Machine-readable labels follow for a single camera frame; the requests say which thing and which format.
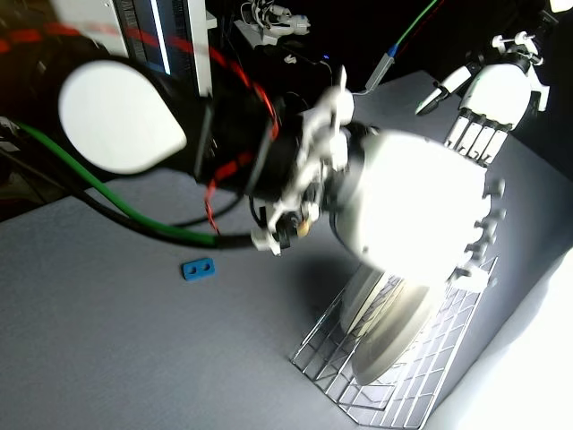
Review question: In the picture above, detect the thick green cable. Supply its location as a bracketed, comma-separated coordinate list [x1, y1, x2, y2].
[15, 121, 221, 248]

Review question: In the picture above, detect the thin green cable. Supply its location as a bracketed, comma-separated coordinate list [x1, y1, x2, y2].
[396, 0, 442, 48]

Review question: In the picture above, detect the white plate pale underside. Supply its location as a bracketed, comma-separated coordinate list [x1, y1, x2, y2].
[351, 277, 445, 387]

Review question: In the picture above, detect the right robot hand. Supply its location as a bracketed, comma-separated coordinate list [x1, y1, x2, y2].
[326, 129, 508, 290]

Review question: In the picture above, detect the silver wire dish rack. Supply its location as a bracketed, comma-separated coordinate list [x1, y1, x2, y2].
[288, 254, 500, 429]

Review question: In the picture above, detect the thick black cable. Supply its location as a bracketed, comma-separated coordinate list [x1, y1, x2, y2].
[0, 133, 259, 251]

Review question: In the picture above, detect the red braided cable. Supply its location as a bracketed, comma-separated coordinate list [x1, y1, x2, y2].
[0, 21, 281, 237]

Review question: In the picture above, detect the white device with cables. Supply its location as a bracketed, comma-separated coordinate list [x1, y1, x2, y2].
[235, 0, 312, 48]

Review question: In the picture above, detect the grey adapter with blue plug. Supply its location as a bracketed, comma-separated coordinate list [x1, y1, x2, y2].
[363, 43, 400, 93]

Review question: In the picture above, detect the dark cabinet with light strip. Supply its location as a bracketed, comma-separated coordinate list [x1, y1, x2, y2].
[114, 0, 214, 98]

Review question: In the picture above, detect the blue block with two holes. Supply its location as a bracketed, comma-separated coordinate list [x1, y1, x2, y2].
[181, 257, 218, 282]

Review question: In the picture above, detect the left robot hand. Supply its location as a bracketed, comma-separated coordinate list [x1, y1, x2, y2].
[415, 60, 534, 168]

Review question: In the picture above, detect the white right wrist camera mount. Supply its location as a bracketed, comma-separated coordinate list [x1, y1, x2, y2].
[249, 66, 359, 257]

